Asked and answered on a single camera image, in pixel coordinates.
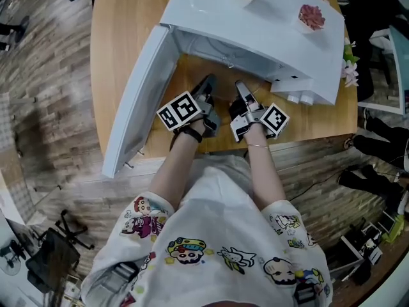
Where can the white microwave knob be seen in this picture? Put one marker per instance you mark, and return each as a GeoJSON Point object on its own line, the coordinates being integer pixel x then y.
{"type": "Point", "coordinates": [307, 99]}
{"type": "Point", "coordinates": [293, 98]}

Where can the pink succulent in white pot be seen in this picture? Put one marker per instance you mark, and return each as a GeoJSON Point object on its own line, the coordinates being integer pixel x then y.
{"type": "Point", "coordinates": [311, 17]}

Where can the white open box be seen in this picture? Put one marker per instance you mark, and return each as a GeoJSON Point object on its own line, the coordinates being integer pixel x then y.
{"type": "Point", "coordinates": [346, 257]}

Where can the white cartoon print shirt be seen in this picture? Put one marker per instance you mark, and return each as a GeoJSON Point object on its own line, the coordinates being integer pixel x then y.
{"type": "Point", "coordinates": [220, 222]}

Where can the black mesh office chair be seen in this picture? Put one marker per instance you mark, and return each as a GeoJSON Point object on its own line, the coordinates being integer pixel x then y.
{"type": "Point", "coordinates": [54, 257]}

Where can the green plastic item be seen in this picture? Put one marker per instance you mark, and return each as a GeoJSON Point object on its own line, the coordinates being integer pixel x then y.
{"type": "Point", "coordinates": [393, 230]}

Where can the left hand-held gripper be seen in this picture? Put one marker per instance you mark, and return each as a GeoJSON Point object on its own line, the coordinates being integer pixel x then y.
{"type": "Point", "coordinates": [179, 109]}

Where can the white and pink flowers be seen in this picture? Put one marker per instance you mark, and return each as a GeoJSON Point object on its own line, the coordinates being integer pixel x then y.
{"type": "Point", "coordinates": [351, 70]}

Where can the black wristband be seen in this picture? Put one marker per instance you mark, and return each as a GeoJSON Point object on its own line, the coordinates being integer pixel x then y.
{"type": "Point", "coordinates": [191, 135]}

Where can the person's right forearm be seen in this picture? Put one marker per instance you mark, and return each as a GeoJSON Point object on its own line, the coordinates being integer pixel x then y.
{"type": "Point", "coordinates": [265, 171]}

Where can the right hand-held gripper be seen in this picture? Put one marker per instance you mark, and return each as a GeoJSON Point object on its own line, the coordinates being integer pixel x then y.
{"type": "Point", "coordinates": [274, 118]}

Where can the person's left forearm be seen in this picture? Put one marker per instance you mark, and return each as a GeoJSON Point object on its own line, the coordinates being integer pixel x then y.
{"type": "Point", "coordinates": [175, 171]}

